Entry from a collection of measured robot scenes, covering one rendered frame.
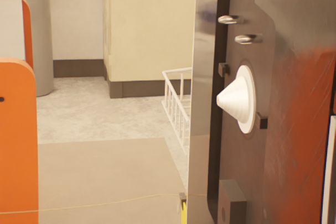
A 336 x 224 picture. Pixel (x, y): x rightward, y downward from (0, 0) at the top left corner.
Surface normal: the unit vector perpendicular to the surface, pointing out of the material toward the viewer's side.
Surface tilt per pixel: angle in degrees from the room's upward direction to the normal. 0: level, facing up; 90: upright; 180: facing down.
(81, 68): 90
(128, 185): 0
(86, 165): 0
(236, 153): 90
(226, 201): 90
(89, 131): 0
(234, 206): 90
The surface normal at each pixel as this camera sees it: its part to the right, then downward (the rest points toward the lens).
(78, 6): 0.17, 0.37
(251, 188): -0.99, 0.04
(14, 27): 0.03, -0.93
